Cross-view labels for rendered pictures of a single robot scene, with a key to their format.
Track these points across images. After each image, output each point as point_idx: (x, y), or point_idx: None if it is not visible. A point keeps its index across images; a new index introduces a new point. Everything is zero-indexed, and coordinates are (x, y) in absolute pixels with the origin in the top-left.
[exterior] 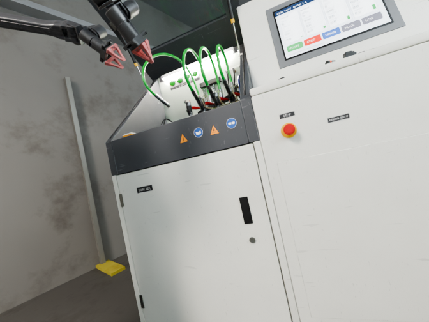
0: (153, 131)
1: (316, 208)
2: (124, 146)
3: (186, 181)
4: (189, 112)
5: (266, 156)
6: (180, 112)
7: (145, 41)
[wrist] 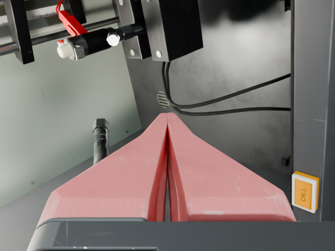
0: (334, 83)
1: None
2: (334, 191)
3: None
4: (116, 34)
5: None
6: (11, 141)
7: (141, 201)
